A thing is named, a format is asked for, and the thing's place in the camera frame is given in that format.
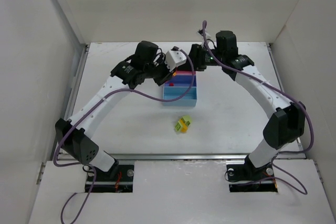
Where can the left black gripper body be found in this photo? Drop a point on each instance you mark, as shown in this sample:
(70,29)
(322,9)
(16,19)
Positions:
(163,76)

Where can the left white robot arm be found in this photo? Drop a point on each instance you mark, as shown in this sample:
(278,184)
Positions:
(74,135)

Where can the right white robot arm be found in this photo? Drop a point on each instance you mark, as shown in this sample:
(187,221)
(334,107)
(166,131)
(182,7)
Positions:
(286,117)

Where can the pink container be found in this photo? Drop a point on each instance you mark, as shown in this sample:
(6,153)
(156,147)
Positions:
(186,73)

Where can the dark blue container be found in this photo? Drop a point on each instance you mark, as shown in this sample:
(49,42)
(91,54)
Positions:
(181,81)

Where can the yellow green lego cluster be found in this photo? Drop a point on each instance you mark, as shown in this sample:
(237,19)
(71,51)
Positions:
(183,124)

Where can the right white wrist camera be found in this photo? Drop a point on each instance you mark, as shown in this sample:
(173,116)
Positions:
(204,34)

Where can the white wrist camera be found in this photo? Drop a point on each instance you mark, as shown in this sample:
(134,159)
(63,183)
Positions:
(174,59)
(204,34)

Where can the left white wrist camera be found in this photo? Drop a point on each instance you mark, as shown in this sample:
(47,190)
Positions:
(174,59)

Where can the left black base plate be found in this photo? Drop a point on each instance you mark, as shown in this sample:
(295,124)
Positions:
(121,181)

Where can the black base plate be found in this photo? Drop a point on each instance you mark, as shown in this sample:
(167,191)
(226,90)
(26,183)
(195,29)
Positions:
(252,182)
(121,181)

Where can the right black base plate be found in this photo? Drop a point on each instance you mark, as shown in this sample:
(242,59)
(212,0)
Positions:
(252,182)

